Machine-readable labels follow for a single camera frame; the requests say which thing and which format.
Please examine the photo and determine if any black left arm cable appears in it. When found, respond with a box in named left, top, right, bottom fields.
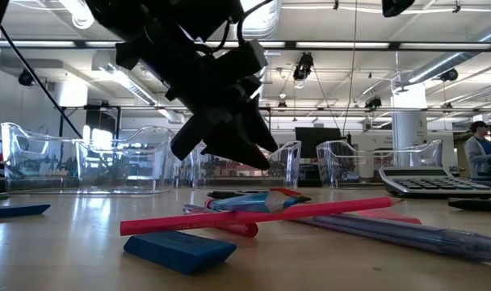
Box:
left=0, top=24, right=84, bottom=139

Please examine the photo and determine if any person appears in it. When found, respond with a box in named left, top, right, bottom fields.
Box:
left=463, top=120, right=491, bottom=179

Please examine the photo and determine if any clear grey ballpoint pen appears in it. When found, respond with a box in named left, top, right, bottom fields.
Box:
left=293, top=213, right=491, bottom=264

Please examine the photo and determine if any black ceiling spot lamp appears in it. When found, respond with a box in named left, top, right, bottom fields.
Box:
left=439, top=67, right=460, bottom=83
left=364, top=95, right=384, bottom=111
left=18, top=68, right=36, bottom=87
left=292, top=51, right=315, bottom=82

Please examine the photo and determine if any white column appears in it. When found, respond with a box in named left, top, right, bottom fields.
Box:
left=392, top=82, right=429, bottom=167

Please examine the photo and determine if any red crayon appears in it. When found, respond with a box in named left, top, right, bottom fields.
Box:
left=211, top=222, right=260, bottom=238

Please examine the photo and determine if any white ceiling pipe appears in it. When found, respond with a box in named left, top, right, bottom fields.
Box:
left=58, top=0, right=95, bottom=30

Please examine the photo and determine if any corrugated silver ventilation duct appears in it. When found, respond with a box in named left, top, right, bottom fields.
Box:
left=239, top=0, right=282, bottom=40

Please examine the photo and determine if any grey desk calculator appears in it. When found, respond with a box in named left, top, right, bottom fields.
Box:
left=378, top=166, right=491, bottom=200

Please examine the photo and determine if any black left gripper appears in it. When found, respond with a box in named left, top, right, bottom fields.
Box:
left=115, top=27, right=279, bottom=170

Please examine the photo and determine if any silver ceiling pipe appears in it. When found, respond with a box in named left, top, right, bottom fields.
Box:
left=405, top=22, right=491, bottom=86

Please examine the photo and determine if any clear plastic bin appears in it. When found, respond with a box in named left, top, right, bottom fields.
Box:
left=316, top=139, right=443, bottom=190
left=76, top=125, right=192, bottom=191
left=188, top=139, right=302, bottom=191
left=1, top=122, right=180, bottom=196

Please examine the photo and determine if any black metal stand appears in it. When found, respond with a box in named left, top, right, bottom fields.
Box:
left=58, top=103, right=122, bottom=141

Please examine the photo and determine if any overhead bar with light strips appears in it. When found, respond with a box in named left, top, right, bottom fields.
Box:
left=0, top=39, right=491, bottom=53

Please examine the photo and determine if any black pen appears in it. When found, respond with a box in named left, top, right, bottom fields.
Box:
left=448, top=196, right=491, bottom=213
left=207, top=189, right=313, bottom=202

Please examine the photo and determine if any pink pencil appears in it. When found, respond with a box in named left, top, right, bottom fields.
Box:
left=119, top=196, right=404, bottom=238

